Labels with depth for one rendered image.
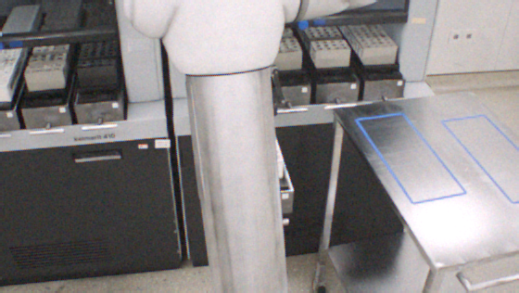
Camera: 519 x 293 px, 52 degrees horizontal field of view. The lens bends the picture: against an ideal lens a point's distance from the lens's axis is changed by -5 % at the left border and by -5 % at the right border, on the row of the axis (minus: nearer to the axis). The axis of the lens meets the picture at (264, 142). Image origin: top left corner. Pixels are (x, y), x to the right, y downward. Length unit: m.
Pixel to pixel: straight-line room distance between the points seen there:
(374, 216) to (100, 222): 0.98
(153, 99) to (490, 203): 1.01
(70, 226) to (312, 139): 0.85
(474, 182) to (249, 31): 0.88
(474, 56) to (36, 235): 2.56
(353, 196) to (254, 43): 1.42
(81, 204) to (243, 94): 1.30
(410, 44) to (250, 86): 1.23
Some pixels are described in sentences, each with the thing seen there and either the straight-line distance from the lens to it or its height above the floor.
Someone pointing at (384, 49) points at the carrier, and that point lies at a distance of 1.76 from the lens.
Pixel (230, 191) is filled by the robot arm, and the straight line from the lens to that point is 0.64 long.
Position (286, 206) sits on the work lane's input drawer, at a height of 0.76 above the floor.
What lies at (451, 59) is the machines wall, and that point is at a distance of 3.35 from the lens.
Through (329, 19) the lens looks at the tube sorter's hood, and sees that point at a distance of 1.64.
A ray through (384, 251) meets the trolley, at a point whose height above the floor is 0.28.
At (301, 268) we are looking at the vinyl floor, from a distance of 2.17.
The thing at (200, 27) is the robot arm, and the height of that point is 1.40.
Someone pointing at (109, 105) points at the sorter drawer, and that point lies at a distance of 1.62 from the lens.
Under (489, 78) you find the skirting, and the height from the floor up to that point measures 0.05.
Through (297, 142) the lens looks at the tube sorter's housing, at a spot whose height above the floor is 0.60.
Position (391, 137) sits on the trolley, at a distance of 1.45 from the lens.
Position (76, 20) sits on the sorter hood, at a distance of 1.59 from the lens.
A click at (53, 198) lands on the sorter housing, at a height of 0.46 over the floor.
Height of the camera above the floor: 1.64
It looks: 36 degrees down
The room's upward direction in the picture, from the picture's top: 1 degrees clockwise
